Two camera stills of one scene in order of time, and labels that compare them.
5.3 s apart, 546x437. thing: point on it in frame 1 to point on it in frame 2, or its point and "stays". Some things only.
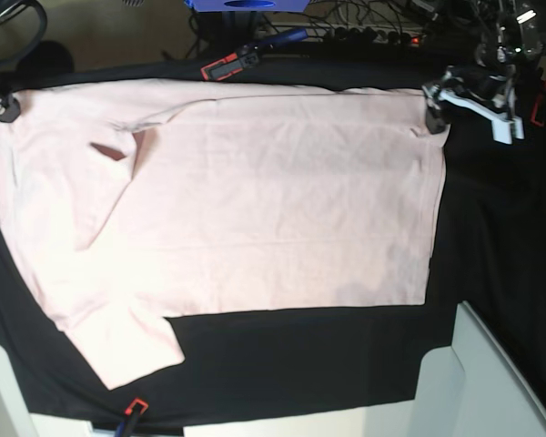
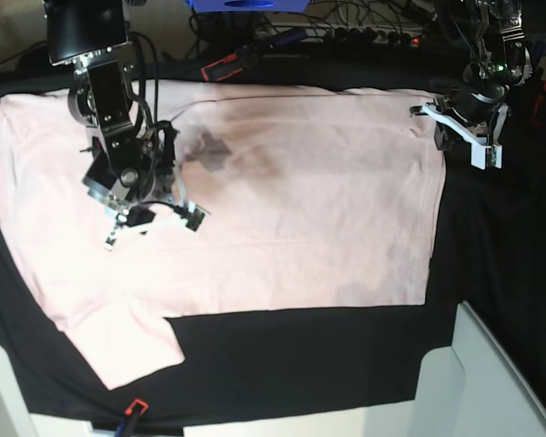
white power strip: [345, 33] stays
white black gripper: [489, 96] to [480, 116]
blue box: [247, 5] stays
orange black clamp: [247, 56] stays
